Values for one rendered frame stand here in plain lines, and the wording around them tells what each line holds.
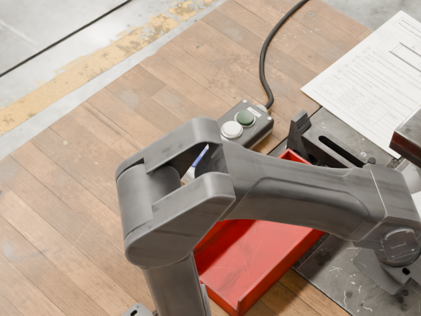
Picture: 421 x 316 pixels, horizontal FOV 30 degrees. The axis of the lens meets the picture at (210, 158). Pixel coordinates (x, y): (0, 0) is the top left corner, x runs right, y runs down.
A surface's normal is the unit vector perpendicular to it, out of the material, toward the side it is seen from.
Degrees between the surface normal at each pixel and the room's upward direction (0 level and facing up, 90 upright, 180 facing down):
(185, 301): 90
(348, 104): 1
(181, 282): 90
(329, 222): 89
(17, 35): 0
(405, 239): 90
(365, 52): 1
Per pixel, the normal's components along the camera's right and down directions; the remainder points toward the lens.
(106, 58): 0.04, -0.62
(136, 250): 0.18, 0.78
